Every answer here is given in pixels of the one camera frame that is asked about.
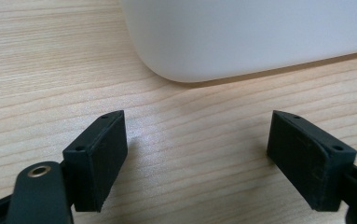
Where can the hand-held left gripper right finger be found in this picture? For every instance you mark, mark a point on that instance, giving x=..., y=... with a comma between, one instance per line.
x=309, y=161

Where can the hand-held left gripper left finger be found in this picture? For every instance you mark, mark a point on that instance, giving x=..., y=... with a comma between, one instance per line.
x=100, y=161

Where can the white plastic bin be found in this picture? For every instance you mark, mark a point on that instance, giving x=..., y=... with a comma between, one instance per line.
x=247, y=34

